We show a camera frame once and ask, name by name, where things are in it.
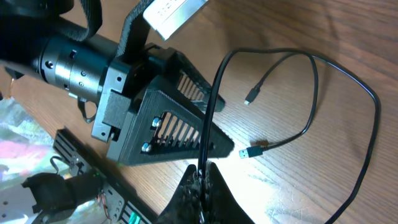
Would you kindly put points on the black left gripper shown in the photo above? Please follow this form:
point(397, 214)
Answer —
point(167, 126)

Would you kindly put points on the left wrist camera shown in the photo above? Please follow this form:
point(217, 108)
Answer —
point(167, 16)

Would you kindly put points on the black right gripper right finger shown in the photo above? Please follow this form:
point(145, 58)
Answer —
point(220, 206)

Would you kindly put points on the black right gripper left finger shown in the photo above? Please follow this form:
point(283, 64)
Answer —
point(184, 206)

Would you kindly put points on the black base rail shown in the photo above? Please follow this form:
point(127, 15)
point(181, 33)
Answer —
point(91, 178)

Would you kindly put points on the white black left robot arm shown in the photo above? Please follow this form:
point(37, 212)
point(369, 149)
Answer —
point(37, 41)

